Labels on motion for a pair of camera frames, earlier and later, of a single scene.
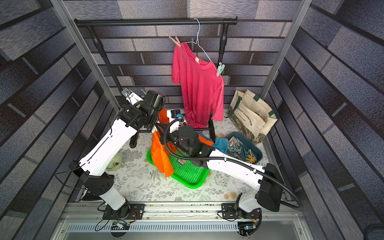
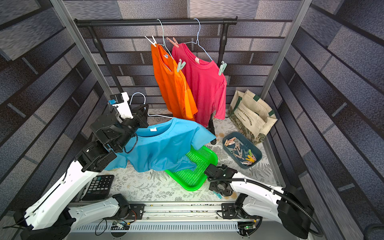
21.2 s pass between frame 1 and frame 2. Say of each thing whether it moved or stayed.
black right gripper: moved
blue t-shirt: moved
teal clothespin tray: stayed
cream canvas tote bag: stayed
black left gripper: moved
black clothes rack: stayed
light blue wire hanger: stayed
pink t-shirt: stayed
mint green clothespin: stayed
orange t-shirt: moved
